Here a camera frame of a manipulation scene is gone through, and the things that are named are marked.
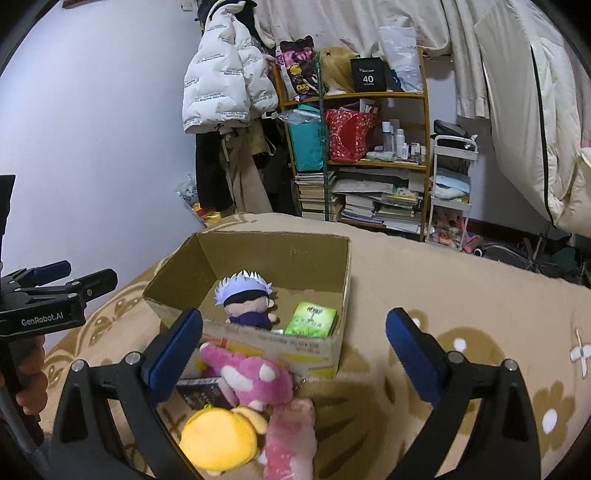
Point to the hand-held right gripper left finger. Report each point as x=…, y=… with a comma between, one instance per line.
x=178, y=355

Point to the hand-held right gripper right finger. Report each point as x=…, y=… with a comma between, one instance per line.
x=413, y=355

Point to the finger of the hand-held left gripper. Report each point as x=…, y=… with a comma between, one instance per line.
x=94, y=282
x=51, y=271

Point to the yellow plush toy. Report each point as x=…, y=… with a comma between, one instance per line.
x=212, y=438

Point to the brown cardboard box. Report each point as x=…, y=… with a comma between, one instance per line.
x=277, y=258

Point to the light pink plush toy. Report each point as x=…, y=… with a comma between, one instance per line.
x=291, y=445

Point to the person's left forearm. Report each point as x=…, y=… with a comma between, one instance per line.
x=21, y=454

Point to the person's left hand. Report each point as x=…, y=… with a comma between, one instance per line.
x=33, y=387

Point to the black book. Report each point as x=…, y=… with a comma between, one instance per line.
x=203, y=390

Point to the beige flower-print blanket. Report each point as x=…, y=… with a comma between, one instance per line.
x=415, y=286

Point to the white-haired plush doll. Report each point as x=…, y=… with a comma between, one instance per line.
x=244, y=297

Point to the green tissue packet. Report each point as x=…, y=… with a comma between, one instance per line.
x=311, y=319

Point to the crumpled plastic bag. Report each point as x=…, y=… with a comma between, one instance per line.
x=189, y=191

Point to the messy pile of books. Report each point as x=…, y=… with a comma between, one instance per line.
x=383, y=203

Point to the black chair base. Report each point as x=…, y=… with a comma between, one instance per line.
x=540, y=258

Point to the black hanging garment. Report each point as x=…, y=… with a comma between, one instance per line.
x=210, y=161

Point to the beige hanging garment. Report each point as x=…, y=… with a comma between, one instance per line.
x=249, y=180

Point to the neat stack of books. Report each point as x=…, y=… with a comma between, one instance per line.
x=314, y=194

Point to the thin green pole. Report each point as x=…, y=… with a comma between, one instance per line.
x=325, y=184

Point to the white trolley cart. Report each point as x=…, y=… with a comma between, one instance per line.
x=455, y=147

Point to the group of white cosmetic bottles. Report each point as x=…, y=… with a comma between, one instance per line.
x=400, y=141

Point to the red patterned bag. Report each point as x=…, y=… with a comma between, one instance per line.
x=348, y=136

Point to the black pouch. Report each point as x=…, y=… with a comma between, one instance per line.
x=450, y=128

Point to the teal paper bag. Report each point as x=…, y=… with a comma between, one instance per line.
x=307, y=143

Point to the white puffer jacket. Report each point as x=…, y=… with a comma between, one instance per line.
x=217, y=78

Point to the wooden shelf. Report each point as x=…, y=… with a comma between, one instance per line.
x=351, y=95

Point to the cream quilt with black trim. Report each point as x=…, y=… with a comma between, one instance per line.
x=521, y=106

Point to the black box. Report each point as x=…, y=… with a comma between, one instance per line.
x=368, y=76

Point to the black pink patterned bag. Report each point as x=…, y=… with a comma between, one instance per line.
x=295, y=69

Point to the blond wig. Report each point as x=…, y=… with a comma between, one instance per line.
x=339, y=69

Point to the clear plastic bag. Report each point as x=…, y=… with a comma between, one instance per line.
x=400, y=55

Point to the dark hooded garment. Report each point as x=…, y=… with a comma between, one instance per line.
x=251, y=23

